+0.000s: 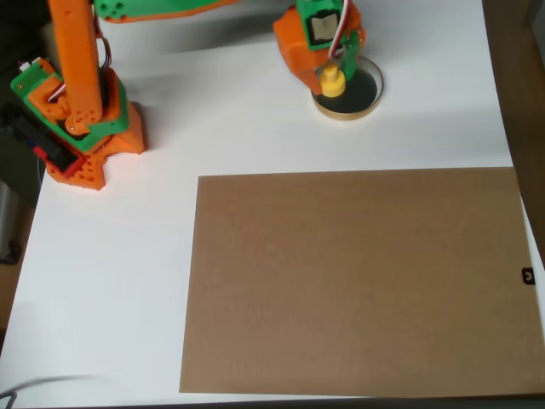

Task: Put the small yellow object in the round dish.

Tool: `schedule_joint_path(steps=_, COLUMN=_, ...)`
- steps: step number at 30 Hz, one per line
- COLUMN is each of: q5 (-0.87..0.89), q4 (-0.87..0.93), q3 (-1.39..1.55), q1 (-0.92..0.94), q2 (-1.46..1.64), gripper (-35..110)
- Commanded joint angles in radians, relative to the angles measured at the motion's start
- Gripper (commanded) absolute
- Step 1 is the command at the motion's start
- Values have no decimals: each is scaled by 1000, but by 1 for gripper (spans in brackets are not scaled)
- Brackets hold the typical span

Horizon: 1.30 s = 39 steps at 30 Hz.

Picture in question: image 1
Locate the orange gripper black servo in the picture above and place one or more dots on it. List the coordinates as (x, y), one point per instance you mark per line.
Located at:
(350, 53)

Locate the round dish with gold rim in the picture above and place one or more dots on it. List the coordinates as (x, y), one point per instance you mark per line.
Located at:
(362, 91)

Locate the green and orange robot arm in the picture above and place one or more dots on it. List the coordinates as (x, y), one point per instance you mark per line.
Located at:
(76, 64)

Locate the brown cardboard sheet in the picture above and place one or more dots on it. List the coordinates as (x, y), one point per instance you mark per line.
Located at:
(362, 281)

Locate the small yellow plastic piece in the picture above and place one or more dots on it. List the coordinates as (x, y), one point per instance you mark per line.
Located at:
(333, 85)

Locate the orange robot base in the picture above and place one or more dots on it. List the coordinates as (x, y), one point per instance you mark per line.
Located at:
(123, 132)

